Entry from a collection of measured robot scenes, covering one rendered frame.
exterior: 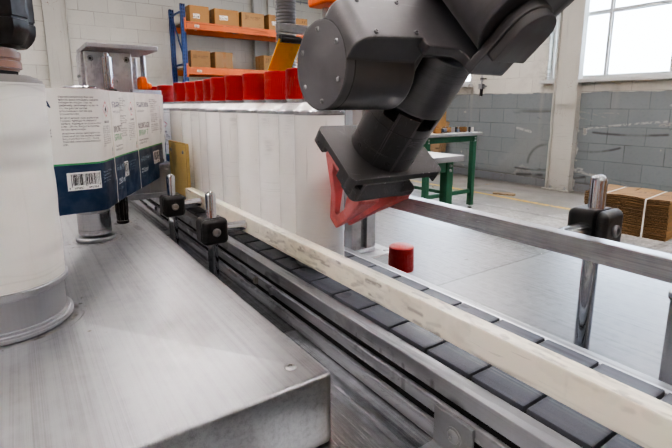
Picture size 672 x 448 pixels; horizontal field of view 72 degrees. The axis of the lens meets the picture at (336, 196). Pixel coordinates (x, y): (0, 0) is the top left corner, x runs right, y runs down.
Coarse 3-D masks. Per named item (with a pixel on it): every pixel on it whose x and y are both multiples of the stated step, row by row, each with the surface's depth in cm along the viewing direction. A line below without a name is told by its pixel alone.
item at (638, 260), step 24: (432, 216) 40; (456, 216) 38; (480, 216) 36; (504, 216) 36; (528, 240) 33; (552, 240) 31; (576, 240) 30; (600, 240) 29; (624, 264) 28; (648, 264) 27
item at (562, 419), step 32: (288, 256) 52; (352, 256) 52; (320, 288) 43; (416, 288) 43; (384, 320) 36; (448, 352) 32; (576, 352) 32; (480, 384) 29; (512, 384) 28; (640, 384) 28; (544, 416) 25; (576, 416) 25
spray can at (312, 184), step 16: (304, 112) 45; (320, 112) 45; (336, 112) 45; (304, 128) 45; (304, 144) 46; (304, 160) 46; (320, 160) 46; (304, 176) 46; (320, 176) 46; (304, 192) 47; (320, 192) 46; (304, 208) 47; (320, 208) 47; (304, 224) 47; (320, 224) 47; (320, 240) 47; (336, 240) 48
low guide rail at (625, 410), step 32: (192, 192) 72; (256, 224) 53; (320, 256) 42; (352, 288) 38; (384, 288) 35; (416, 320) 32; (448, 320) 30; (480, 320) 29; (480, 352) 28; (512, 352) 26; (544, 352) 25; (544, 384) 25; (576, 384) 23; (608, 384) 22; (608, 416) 22; (640, 416) 21
